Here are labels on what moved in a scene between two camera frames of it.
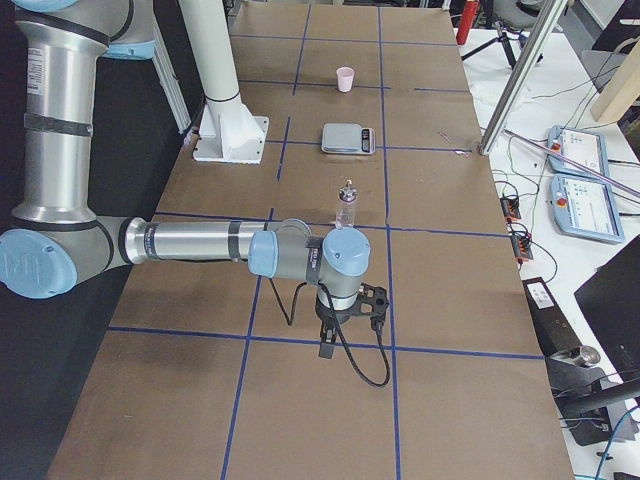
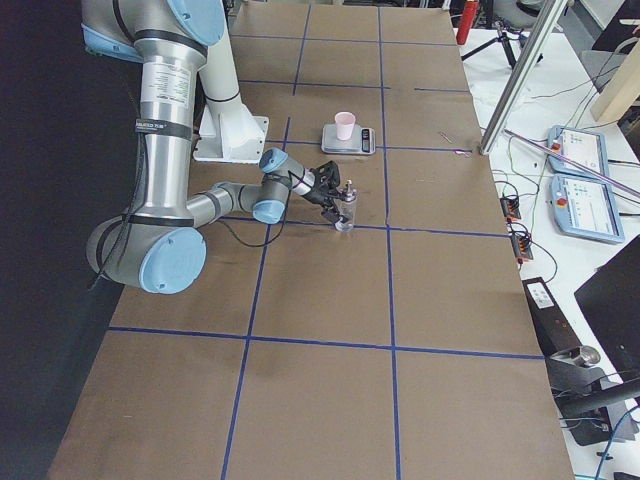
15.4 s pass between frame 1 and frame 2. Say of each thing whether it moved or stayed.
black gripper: moved
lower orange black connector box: stayed
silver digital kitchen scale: stayed
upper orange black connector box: stayed
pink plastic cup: moved
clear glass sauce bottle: stayed
